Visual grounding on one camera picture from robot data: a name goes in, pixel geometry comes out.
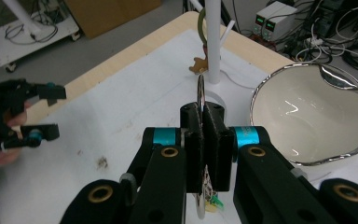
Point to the white stand pole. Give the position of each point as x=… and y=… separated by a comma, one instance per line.
x=21, y=15

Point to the white wheeled stand base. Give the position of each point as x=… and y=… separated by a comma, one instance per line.
x=12, y=46

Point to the white jewelry tree stand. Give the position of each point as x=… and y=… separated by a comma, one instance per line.
x=213, y=40

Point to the brown cardboard board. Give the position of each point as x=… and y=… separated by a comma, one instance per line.
x=112, y=15

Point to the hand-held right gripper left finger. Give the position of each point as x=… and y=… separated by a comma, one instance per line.
x=193, y=146

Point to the white eggshell-shaped bowl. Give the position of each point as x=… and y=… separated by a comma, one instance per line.
x=307, y=124

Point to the brown pendant charm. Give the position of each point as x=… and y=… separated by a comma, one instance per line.
x=199, y=66

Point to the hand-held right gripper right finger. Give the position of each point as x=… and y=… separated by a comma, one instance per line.
x=219, y=146

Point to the white power supply unit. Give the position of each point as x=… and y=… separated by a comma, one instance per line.
x=265, y=17
x=281, y=26

